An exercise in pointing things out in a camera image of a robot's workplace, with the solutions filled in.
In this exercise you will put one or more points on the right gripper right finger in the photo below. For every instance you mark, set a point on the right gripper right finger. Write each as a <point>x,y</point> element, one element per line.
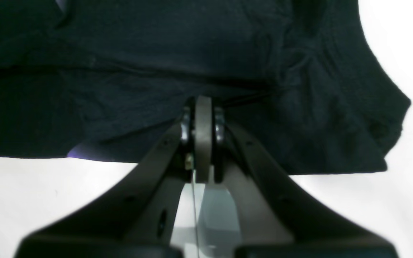
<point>277,218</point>

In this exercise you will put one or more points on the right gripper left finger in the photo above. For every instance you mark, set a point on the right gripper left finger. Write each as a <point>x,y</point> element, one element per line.
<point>135,218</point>

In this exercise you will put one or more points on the black T-shirt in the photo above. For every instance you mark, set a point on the black T-shirt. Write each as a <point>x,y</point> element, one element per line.
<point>297,74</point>

